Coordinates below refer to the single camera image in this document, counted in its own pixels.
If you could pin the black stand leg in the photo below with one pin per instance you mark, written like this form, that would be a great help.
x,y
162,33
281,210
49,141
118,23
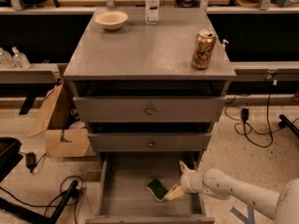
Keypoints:
x,y
285,122
58,204

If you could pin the clear sanitizer bottle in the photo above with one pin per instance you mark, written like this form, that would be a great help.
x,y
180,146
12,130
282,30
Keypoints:
x,y
6,59
20,59

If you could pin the grey wooden drawer cabinet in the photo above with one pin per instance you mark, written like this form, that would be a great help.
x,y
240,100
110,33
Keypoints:
x,y
141,60

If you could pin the grey open bottom drawer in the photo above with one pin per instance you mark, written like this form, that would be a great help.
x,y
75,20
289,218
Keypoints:
x,y
125,199

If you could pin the black stand leg right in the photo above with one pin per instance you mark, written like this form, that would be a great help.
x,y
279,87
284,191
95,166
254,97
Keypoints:
x,y
285,122

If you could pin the small white pump bottle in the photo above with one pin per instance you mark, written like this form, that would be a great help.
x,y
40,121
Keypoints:
x,y
225,44

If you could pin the brown cardboard box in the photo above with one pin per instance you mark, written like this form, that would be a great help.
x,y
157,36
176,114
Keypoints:
x,y
65,134

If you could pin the grey top drawer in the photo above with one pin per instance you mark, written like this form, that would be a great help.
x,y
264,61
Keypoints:
x,y
149,109

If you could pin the black power adapter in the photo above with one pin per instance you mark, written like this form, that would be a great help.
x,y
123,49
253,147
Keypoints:
x,y
31,161
244,114

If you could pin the beige paper bowl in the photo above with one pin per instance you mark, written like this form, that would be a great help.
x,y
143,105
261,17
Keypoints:
x,y
111,20

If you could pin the clear plastic water bottle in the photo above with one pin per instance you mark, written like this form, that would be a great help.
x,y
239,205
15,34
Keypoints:
x,y
152,11

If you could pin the clear sanitizer bottle right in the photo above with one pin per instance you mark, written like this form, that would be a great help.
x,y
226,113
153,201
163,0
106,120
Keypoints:
x,y
20,59

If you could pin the green yellow sponge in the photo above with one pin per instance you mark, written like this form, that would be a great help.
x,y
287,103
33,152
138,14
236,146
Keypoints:
x,y
157,189

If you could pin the black power adapter left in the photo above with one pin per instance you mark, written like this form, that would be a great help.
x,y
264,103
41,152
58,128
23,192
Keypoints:
x,y
31,161

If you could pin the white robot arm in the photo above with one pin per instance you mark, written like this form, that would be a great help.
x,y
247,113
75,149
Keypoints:
x,y
282,207

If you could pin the clear sanitizer bottle left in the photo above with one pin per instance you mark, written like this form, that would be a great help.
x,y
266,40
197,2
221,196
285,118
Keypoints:
x,y
6,59

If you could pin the black stand leg left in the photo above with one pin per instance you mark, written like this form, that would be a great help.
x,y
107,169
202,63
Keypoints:
x,y
58,204

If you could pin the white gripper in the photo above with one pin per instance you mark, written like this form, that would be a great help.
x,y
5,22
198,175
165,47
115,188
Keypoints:
x,y
186,183

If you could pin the gold drink can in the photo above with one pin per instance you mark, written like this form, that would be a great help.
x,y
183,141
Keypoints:
x,y
204,45

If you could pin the black bin left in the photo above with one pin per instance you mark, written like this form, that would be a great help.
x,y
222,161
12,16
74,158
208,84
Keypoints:
x,y
9,155

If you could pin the black power adapter right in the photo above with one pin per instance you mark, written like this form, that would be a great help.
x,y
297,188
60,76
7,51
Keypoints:
x,y
244,114

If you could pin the blue tape floor mark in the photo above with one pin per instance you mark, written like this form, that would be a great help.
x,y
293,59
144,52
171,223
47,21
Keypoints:
x,y
249,218

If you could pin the grey middle drawer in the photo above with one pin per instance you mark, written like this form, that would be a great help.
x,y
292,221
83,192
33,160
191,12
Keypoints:
x,y
135,142

